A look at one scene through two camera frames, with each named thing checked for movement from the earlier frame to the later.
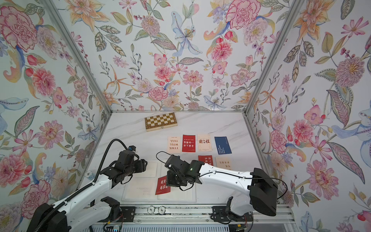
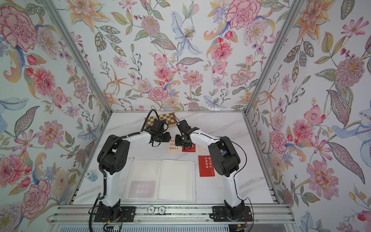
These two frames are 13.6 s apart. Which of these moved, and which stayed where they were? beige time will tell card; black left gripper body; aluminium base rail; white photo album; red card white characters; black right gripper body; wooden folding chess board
Moved: black left gripper body; red card white characters; black right gripper body
Stayed: beige time will tell card; aluminium base rail; wooden folding chess board; white photo album
